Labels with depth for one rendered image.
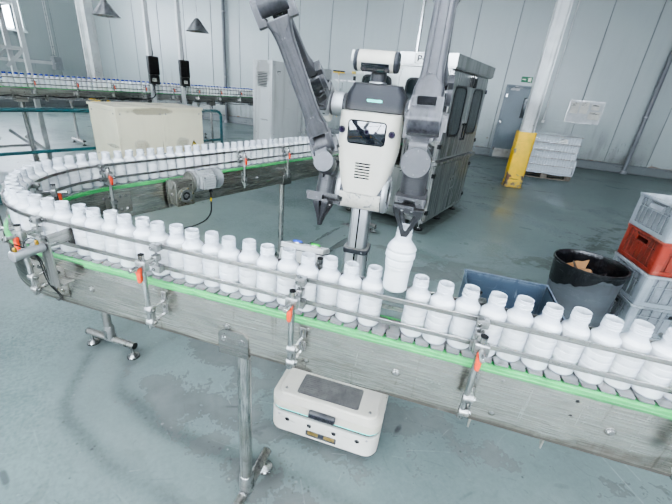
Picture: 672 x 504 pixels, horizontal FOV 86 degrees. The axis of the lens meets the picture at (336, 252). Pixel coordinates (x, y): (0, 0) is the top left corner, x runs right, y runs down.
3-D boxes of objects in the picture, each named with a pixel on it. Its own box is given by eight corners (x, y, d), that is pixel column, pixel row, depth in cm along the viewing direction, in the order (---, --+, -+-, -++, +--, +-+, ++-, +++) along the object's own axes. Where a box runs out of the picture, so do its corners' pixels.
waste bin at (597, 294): (532, 347, 259) (563, 268, 233) (522, 314, 299) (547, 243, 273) (603, 364, 249) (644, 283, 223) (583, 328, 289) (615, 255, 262)
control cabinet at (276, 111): (281, 164, 757) (283, 62, 678) (299, 169, 732) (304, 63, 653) (252, 169, 694) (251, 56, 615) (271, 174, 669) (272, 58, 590)
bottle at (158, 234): (172, 266, 117) (167, 218, 110) (174, 275, 112) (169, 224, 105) (151, 269, 114) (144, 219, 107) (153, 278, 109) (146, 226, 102)
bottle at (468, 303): (460, 334, 97) (476, 280, 90) (473, 349, 91) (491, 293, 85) (440, 336, 95) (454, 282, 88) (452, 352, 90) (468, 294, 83)
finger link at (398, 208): (420, 232, 87) (427, 194, 83) (417, 243, 81) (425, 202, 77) (392, 227, 89) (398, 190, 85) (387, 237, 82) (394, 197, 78)
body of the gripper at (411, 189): (426, 197, 86) (433, 166, 83) (423, 209, 77) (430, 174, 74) (399, 193, 87) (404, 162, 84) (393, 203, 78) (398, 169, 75)
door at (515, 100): (488, 156, 1155) (507, 84, 1068) (488, 156, 1163) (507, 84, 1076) (522, 160, 1132) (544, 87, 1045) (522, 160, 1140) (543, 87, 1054)
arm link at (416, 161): (449, 112, 75) (406, 109, 77) (449, 114, 64) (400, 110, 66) (439, 170, 80) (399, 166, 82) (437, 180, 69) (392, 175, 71)
